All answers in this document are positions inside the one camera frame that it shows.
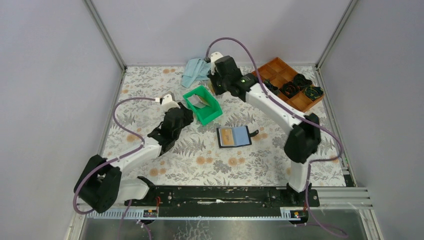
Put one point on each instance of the black card holder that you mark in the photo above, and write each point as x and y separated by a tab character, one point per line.
241	135

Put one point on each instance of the stack of cards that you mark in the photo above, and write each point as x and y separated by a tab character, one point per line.
198	101

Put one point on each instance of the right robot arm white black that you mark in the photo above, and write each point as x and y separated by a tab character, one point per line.
303	131

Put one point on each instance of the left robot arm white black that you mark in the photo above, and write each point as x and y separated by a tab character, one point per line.
101	183

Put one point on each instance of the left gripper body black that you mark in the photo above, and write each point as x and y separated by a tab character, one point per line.
186	120

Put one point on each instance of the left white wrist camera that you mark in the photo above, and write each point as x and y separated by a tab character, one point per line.
167	102

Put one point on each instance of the orange compartment tray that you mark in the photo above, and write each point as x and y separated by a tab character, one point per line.
292	87

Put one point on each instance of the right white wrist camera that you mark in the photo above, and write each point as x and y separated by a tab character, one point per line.
214	57

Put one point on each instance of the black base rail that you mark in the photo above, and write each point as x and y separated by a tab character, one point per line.
225	201

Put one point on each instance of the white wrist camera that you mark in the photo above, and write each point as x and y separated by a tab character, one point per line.
214	57
167	102

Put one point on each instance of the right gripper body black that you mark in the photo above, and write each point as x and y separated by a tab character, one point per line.
219	84

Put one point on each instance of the green plastic bin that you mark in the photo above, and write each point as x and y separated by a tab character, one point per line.
207	114

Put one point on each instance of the gold credit card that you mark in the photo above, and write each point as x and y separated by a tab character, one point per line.
226	135

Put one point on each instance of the light blue cloth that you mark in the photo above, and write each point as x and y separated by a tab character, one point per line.
196	69

